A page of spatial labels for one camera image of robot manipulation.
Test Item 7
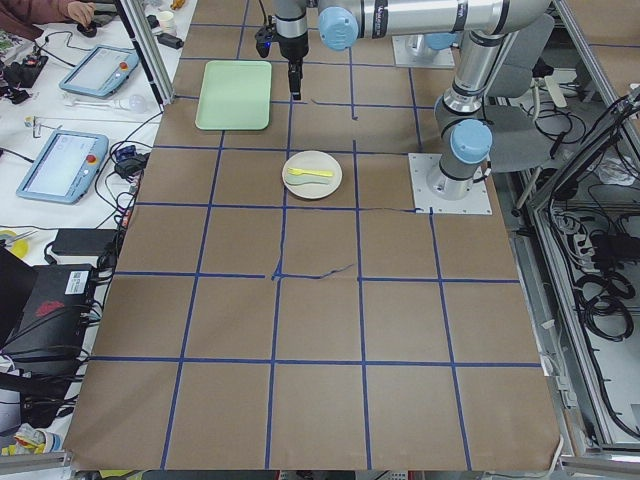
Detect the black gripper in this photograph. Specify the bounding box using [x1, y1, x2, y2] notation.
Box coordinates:
[277, 33, 307, 101]

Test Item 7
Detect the beige round plate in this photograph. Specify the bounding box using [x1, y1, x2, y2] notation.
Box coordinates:
[281, 150, 343, 200]

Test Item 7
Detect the yellow plastic fork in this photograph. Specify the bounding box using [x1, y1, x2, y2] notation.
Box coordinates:
[286, 168, 335, 178]

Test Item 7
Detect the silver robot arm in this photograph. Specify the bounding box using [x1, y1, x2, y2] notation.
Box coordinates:
[255, 0, 548, 200]

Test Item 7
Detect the person hand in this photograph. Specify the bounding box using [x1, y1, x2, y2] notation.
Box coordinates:
[66, 1, 95, 27]

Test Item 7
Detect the light green tray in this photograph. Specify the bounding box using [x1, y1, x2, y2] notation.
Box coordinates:
[195, 60, 272, 131]

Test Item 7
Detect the pale green plastic spoon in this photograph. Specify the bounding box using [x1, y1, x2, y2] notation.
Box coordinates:
[284, 173, 334, 186]

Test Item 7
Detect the black small adapter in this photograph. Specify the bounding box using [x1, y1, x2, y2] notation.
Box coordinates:
[156, 32, 184, 50]

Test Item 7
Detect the white paper cup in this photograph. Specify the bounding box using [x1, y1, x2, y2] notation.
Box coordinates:
[156, 10, 177, 35]

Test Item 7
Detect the white light bulb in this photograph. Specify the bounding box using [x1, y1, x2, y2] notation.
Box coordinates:
[112, 94, 148, 114]

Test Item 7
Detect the upper blue teach pendant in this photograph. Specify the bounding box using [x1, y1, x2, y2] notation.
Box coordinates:
[59, 45, 140, 98]

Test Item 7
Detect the blue teach pendant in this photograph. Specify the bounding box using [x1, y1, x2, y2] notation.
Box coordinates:
[16, 129, 109, 205]
[59, 45, 140, 98]

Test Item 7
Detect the grey office chair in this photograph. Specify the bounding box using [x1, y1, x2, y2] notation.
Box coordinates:
[486, 13, 554, 173]

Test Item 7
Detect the lower blue teach pendant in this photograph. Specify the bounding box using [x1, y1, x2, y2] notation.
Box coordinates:
[16, 129, 109, 205]

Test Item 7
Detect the black power adapter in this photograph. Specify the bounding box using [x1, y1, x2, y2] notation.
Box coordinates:
[50, 228, 116, 256]

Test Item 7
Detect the black computer box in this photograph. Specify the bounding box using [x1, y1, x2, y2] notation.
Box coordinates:
[2, 264, 97, 356]

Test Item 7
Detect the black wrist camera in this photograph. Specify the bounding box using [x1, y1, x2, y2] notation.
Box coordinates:
[254, 16, 276, 58]

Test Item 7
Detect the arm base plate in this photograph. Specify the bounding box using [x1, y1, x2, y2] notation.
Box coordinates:
[408, 153, 492, 215]
[392, 33, 457, 69]

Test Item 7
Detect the aluminium frame post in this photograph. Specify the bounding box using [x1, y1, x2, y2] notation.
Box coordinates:
[114, 0, 175, 106]

